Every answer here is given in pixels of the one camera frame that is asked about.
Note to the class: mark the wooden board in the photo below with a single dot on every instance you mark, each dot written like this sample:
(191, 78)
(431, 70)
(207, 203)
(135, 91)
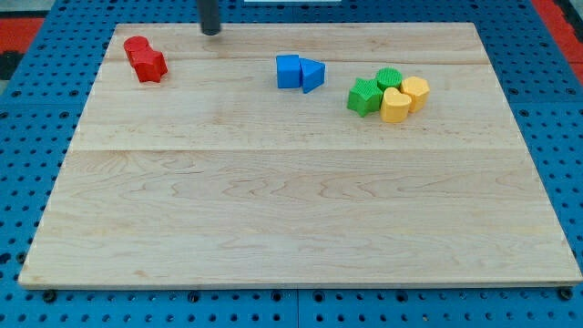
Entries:
(215, 178)

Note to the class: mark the blue triangle block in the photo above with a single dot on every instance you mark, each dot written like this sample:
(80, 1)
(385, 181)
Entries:
(313, 74)

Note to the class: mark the blue cube block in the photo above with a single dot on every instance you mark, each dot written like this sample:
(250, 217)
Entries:
(288, 71)

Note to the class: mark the green star block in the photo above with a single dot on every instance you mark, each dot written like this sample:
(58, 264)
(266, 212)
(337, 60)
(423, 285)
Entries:
(364, 97)

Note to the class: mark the yellow heart block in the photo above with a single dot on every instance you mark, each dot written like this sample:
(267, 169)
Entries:
(395, 106)

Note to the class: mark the green cylinder block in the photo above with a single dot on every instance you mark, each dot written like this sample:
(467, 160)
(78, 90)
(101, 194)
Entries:
(388, 77)

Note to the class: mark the yellow hexagon block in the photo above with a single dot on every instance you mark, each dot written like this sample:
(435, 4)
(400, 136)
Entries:
(417, 88)

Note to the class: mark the red star block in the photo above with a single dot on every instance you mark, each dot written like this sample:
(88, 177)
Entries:
(149, 64)

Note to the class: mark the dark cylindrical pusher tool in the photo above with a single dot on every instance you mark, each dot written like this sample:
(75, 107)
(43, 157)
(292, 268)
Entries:
(209, 17)

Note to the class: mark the red cylinder block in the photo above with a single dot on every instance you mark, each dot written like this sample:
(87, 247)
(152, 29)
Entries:
(134, 45)

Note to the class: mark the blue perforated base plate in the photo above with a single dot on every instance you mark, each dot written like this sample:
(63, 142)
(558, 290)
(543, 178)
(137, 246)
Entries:
(45, 97)

